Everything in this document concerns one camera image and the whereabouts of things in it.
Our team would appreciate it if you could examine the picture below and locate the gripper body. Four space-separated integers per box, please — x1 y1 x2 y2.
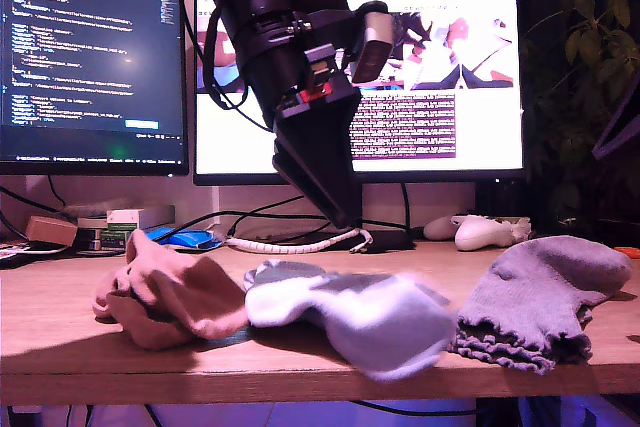
239 41 362 121

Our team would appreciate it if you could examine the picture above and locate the pink sock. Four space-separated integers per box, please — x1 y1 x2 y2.
119 228 251 341
89 266 199 351

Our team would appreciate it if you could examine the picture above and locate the grey frilly-cuff sock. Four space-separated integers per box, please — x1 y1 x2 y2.
448 329 594 376
455 235 634 354

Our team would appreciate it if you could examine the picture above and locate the green house plant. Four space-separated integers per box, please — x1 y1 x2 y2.
519 0 640 233

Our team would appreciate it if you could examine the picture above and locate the bright white computer monitor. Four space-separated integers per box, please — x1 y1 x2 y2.
192 0 526 187

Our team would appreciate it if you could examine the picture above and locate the black monitor stand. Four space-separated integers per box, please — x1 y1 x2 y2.
319 182 417 251

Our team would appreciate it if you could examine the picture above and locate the blue plastic packet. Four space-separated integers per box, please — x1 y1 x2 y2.
142 227 224 251

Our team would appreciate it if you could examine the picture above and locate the white box green label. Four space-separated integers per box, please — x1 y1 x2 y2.
105 205 176 232

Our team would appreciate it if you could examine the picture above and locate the white game controller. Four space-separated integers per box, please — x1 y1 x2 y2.
423 214 532 252

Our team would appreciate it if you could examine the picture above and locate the green printed small box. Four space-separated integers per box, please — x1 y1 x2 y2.
74 229 127 252

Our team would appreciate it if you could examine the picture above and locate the dark code computer monitor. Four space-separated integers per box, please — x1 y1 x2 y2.
0 0 190 178

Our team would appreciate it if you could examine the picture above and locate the small brown cardboard box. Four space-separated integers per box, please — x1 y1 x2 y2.
24 215 79 248

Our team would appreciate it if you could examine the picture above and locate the black flat device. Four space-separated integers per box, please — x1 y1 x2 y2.
0 241 76 269

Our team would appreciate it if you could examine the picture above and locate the black looped desk cable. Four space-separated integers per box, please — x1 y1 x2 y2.
139 194 416 248

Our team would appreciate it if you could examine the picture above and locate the white spiral cable wrap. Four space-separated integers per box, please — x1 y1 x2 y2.
226 227 374 255

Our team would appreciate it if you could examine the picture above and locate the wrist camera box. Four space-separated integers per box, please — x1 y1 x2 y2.
349 0 397 86

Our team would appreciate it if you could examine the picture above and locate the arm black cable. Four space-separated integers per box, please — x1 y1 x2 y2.
174 0 274 133

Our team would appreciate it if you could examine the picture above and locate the black monitor cable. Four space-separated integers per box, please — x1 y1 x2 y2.
399 181 414 233

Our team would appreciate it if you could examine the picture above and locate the black thin wall cable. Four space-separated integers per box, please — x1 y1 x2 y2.
0 176 67 243

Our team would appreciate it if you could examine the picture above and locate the black cable under table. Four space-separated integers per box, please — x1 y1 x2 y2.
349 399 479 418

